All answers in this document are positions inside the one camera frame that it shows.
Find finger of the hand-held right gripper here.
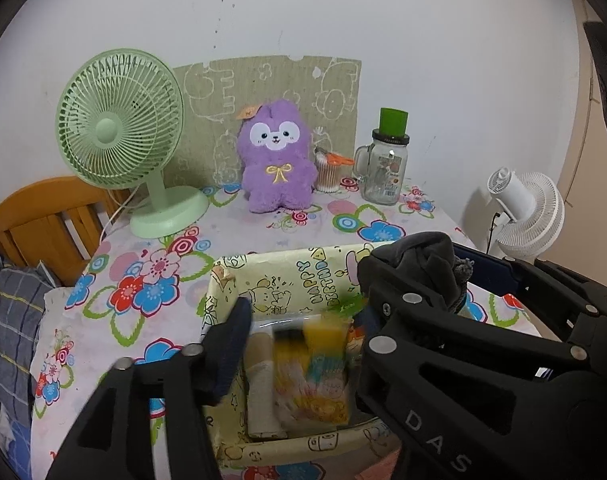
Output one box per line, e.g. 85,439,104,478
356,254,597,480
453,245,607,319

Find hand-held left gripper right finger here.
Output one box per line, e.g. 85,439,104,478
357,307,387,336

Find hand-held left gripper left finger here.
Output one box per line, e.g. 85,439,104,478
46,299,254,480

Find grey knit garment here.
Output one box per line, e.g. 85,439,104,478
383,231,477,314

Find yellow printed pouch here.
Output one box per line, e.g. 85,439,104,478
273,297,367,427

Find yellow printed fabric storage box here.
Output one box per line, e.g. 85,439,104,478
198,242,401,471

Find white desk fan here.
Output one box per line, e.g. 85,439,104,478
486,167,565,261

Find floral tablecloth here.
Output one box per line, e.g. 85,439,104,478
30,180,541,480

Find glass jar with green lid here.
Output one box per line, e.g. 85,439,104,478
353,107,411,206

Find cotton swab container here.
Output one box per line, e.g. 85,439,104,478
313,147,355,194

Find purple plush toy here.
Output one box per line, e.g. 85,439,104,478
234,100,318,214

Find grey plaid blanket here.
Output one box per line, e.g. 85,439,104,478
0,245,51,461

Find green desk fan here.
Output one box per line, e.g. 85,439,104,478
56,49,210,238

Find printed cardboard panel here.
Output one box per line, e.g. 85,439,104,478
170,55,363,196

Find black fan cable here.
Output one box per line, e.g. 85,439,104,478
485,210,502,256

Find white fan cable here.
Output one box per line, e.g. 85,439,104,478
103,187,149,232

